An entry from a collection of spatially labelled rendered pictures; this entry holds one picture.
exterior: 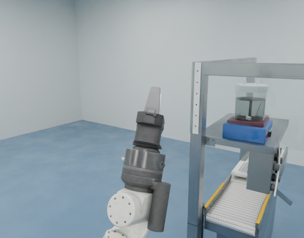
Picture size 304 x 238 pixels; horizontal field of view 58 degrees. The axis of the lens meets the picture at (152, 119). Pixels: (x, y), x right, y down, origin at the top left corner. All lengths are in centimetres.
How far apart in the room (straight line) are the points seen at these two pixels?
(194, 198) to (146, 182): 94
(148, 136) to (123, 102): 557
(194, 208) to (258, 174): 37
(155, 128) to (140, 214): 17
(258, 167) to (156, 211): 87
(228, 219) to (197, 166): 35
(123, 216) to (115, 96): 576
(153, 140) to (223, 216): 109
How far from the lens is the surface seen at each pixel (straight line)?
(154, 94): 59
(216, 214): 161
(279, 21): 462
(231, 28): 482
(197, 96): 131
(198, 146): 137
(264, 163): 137
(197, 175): 143
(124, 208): 56
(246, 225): 157
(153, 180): 57
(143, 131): 57
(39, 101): 650
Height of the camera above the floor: 168
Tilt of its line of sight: 14 degrees down
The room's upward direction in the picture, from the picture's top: straight up
